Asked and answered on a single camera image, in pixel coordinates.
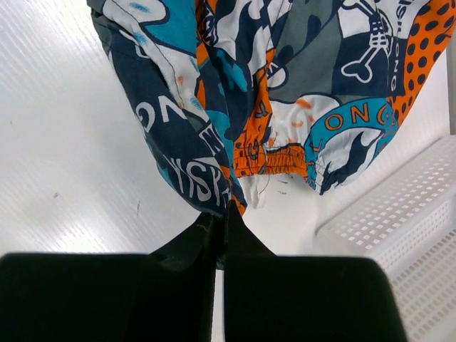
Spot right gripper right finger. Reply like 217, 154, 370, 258
223, 202, 407, 341

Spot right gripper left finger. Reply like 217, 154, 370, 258
1, 214, 217, 341

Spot colourful patterned shorts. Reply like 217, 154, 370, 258
88, 1, 455, 216

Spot white plastic basket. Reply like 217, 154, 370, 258
313, 135, 455, 341

